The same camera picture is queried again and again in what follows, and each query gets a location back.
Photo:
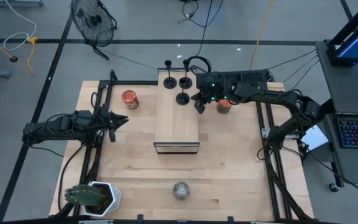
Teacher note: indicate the white paper sheet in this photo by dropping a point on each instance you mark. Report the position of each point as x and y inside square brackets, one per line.
[315, 138]

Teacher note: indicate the black floor fan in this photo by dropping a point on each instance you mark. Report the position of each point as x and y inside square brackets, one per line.
[93, 20]

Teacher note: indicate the black desk caster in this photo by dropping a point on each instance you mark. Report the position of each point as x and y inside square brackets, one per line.
[333, 187]

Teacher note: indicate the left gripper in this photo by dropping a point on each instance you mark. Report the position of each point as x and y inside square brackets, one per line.
[106, 121]

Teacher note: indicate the white wax labelled candle tin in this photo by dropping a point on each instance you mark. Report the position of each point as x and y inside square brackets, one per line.
[180, 190]

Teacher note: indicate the grey computer desk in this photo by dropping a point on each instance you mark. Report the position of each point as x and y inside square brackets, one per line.
[346, 93]

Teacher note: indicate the black perforated plate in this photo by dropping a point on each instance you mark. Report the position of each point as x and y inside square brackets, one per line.
[253, 76]

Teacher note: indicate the green cactus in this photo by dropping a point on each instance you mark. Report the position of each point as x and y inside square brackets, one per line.
[84, 196]

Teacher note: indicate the orange wax candle tin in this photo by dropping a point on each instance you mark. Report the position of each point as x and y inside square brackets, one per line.
[129, 97]
[224, 107]

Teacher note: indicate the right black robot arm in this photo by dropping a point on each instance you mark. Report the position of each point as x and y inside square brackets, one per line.
[275, 98]

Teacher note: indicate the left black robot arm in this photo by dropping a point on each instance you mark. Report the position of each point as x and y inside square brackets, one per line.
[57, 127]

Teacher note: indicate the black candlestick holder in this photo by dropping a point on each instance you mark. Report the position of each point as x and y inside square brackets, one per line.
[186, 63]
[182, 99]
[170, 83]

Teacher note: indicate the wooden riser shelf black frame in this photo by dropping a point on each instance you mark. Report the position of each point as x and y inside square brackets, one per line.
[176, 124]

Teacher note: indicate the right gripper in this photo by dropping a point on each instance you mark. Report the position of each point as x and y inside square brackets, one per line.
[216, 90]

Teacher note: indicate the backlit black keyboard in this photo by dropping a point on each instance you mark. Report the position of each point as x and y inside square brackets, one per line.
[357, 133]

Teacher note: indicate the white angular plant pot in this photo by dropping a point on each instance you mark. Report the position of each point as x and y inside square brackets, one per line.
[115, 196]

